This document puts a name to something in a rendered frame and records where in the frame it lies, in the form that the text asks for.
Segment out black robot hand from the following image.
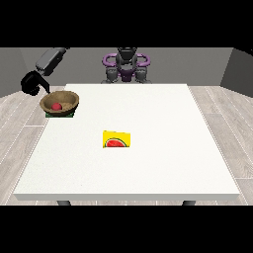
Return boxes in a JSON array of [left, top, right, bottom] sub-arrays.
[[20, 70, 51, 97]]

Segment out small red ball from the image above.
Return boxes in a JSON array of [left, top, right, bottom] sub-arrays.
[[50, 102, 63, 112]]

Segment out brown wooden bowl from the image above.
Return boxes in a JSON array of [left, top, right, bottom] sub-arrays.
[[39, 90, 81, 117]]

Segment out green square pad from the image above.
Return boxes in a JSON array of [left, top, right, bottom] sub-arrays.
[[44, 110, 76, 119]]

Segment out grey robot trunk purple rings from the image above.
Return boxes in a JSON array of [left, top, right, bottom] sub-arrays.
[[101, 47, 153, 85]]

